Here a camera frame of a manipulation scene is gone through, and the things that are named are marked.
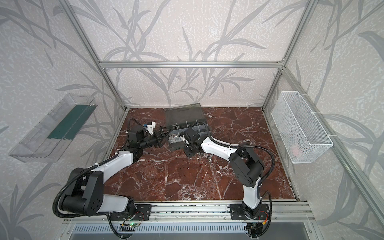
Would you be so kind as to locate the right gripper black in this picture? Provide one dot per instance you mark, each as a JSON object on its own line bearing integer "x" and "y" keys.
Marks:
{"x": 183, "y": 139}

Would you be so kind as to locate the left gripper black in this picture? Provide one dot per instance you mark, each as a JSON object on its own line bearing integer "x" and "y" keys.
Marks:
{"x": 160, "y": 137}

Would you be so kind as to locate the grey compartment organizer box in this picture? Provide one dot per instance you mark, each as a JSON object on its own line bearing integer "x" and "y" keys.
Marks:
{"x": 181, "y": 118}

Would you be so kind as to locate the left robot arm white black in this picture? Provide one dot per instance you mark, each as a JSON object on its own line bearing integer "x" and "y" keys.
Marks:
{"x": 83, "y": 194}

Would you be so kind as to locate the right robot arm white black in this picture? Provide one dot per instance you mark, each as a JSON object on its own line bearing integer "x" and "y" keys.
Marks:
{"x": 245, "y": 162}

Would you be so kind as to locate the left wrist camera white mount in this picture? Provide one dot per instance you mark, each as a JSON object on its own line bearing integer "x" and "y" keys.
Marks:
{"x": 150, "y": 127}

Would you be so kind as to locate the aluminium frame back crossbar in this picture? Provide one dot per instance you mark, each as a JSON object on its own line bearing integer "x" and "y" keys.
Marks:
{"x": 190, "y": 64}

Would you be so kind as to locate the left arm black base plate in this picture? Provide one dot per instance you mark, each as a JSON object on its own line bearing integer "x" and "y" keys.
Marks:
{"x": 141, "y": 212}

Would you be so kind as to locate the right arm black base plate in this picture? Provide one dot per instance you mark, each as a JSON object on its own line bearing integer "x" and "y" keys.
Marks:
{"x": 243, "y": 212}

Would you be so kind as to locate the white wire mesh basket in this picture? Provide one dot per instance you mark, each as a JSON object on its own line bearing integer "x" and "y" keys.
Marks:
{"x": 304, "y": 137}

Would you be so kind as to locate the clear plastic wall bin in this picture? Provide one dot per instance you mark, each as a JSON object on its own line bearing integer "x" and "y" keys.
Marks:
{"x": 50, "y": 138}

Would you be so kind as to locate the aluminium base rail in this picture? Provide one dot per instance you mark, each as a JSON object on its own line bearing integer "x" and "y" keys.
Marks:
{"x": 220, "y": 212}

